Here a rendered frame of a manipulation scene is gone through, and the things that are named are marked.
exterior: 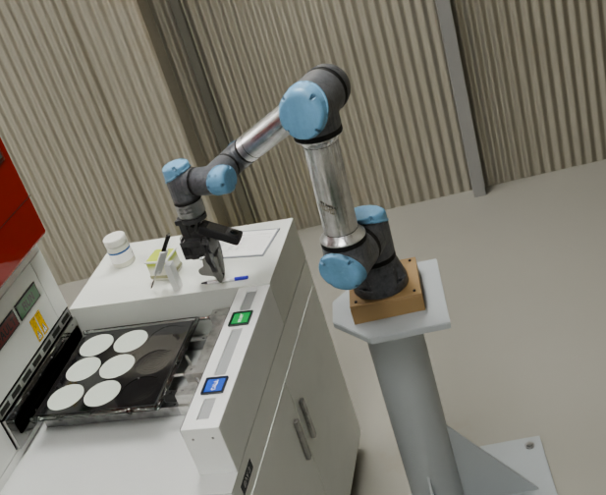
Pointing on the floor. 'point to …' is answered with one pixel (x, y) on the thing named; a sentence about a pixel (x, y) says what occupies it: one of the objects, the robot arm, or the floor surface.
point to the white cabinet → (303, 412)
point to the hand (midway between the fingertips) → (222, 276)
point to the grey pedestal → (428, 447)
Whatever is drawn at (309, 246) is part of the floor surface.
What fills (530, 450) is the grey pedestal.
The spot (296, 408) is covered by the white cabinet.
